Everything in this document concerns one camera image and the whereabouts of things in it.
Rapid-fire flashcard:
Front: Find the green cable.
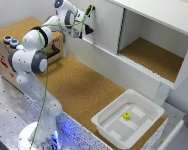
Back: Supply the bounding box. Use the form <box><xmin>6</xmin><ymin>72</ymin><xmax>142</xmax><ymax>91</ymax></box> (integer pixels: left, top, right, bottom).
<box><xmin>28</xmin><ymin>3</ymin><xmax>96</xmax><ymax>150</ymax></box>

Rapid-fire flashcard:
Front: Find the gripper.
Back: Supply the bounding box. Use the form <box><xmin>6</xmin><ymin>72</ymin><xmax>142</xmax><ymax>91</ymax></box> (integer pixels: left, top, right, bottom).
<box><xmin>71</xmin><ymin>14</ymin><xmax>95</xmax><ymax>40</ymax></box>

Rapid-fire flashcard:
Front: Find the wooden drawer box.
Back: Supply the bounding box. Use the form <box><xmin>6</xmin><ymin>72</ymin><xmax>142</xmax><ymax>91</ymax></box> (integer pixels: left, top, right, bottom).
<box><xmin>0</xmin><ymin>16</ymin><xmax>67</xmax><ymax>90</ymax></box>

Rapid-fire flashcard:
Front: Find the black drawer handle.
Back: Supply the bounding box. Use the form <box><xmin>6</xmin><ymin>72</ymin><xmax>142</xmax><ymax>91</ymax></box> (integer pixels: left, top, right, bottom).
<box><xmin>43</xmin><ymin>44</ymin><xmax>61</xmax><ymax>63</ymax></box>

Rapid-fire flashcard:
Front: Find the black door handle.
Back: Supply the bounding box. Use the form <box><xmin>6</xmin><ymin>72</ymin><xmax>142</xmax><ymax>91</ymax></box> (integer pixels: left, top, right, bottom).
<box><xmin>83</xmin><ymin>25</ymin><xmax>95</xmax><ymax>36</ymax></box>

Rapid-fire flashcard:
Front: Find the green button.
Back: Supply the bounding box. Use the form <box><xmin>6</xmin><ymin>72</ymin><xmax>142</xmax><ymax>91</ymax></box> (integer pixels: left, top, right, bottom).
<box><xmin>15</xmin><ymin>44</ymin><xmax>24</xmax><ymax>51</ymax></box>

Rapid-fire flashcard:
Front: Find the red button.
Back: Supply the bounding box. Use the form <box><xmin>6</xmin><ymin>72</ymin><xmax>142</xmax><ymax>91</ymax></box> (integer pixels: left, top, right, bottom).
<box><xmin>3</xmin><ymin>34</ymin><xmax>13</xmax><ymax>43</ymax></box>

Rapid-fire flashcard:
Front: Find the white plastic box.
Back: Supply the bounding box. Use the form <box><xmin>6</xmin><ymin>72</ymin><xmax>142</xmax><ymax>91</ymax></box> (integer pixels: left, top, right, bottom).
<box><xmin>90</xmin><ymin>88</ymin><xmax>166</xmax><ymax>150</ymax></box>

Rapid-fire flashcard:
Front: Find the white sliding door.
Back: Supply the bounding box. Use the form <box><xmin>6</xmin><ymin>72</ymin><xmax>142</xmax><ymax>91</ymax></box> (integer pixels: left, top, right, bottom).
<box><xmin>65</xmin><ymin>0</ymin><xmax>125</xmax><ymax>56</ymax></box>

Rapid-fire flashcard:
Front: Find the blue button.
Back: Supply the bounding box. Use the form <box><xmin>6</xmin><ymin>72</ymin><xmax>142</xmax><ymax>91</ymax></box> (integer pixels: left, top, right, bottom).
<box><xmin>9</xmin><ymin>38</ymin><xmax>20</xmax><ymax>47</ymax></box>

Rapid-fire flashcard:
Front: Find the white cabinet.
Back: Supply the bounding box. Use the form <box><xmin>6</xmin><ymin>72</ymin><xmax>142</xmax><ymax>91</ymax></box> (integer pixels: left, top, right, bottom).
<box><xmin>62</xmin><ymin>0</ymin><xmax>188</xmax><ymax>108</ymax></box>

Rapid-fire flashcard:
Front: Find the yellow block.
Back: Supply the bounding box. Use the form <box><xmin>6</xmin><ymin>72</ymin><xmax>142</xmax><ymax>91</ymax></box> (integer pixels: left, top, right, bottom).
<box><xmin>122</xmin><ymin>112</ymin><xmax>131</xmax><ymax>121</ymax></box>

